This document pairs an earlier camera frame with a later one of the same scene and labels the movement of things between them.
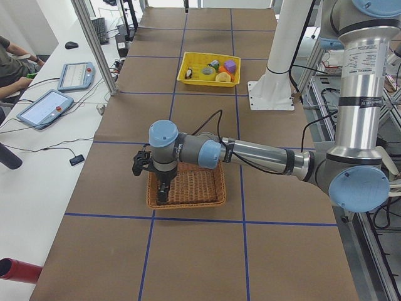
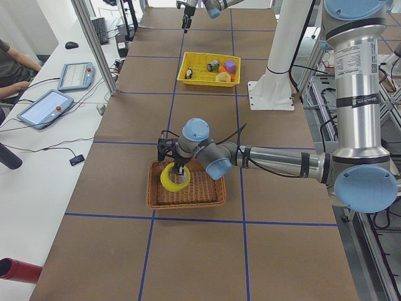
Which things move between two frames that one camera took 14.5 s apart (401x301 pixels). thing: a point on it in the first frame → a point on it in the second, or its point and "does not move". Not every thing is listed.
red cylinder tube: (19, 271) does not move
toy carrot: (222, 69) does not move
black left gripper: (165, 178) → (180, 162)
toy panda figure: (188, 73) does not move
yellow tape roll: (208, 70) → (166, 182)
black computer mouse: (71, 45) does not move
